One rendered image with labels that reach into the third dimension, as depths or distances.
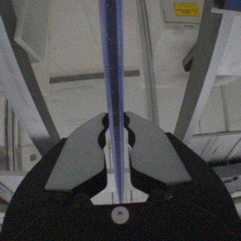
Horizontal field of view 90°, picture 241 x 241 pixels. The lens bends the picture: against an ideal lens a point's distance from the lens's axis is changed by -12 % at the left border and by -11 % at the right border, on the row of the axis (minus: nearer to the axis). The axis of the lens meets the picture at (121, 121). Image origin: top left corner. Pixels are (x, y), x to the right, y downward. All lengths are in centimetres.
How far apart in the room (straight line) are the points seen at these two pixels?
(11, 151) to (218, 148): 87
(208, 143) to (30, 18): 47
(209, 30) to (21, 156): 96
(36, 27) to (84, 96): 199
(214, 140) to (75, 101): 202
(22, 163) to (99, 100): 149
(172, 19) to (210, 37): 30
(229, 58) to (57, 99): 226
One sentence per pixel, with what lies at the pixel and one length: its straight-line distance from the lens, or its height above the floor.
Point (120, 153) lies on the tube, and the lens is 16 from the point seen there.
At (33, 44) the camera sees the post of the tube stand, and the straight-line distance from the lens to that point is 22.
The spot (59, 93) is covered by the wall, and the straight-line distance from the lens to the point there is 237.
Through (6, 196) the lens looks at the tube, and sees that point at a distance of 37.
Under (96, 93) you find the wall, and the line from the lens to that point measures 217.
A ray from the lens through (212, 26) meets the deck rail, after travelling 28.
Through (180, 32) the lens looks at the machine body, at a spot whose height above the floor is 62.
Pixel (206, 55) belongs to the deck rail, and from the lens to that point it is 28.
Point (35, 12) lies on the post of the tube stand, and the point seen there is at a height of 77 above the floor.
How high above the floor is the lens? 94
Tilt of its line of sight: 4 degrees down
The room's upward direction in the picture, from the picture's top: 177 degrees clockwise
